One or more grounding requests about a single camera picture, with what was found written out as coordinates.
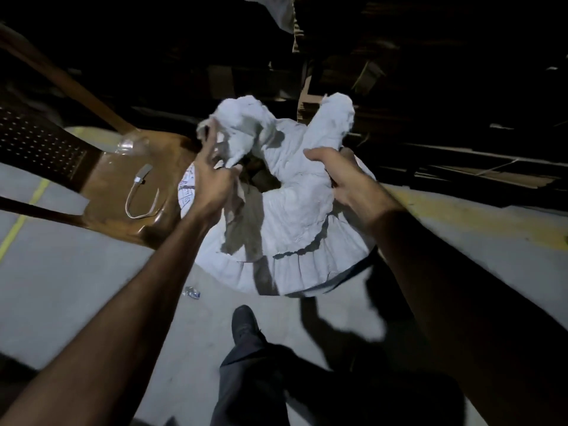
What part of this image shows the person's left hand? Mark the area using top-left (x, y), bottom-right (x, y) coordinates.
top-left (187, 121), bottom-right (243, 228)

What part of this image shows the person's left forearm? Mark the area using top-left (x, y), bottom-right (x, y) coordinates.
top-left (0, 212), bottom-right (214, 426)

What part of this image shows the person's right hand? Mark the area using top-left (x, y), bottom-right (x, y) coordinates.
top-left (304, 146), bottom-right (401, 229)

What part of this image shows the white cloth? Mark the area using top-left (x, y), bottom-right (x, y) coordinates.
top-left (241, 0), bottom-right (296, 34)

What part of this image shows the person's right forearm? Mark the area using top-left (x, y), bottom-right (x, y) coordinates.
top-left (367, 202), bottom-right (568, 426)

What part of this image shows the person's dark trouser leg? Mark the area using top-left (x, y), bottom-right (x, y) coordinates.
top-left (210, 335), bottom-right (467, 426)

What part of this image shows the large white woven sack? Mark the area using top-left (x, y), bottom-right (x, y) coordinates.
top-left (177, 92), bottom-right (379, 298)

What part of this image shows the person's black shoe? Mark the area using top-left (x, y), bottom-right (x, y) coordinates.
top-left (231, 304), bottom-right (268, 347)

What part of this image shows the brown plastic chair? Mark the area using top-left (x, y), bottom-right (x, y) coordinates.
top-left (0, 23), bottom-right (201, 251)

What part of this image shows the white cable with plug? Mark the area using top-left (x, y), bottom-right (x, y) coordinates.
top-left (125, 163), bottom-right (161, 220)

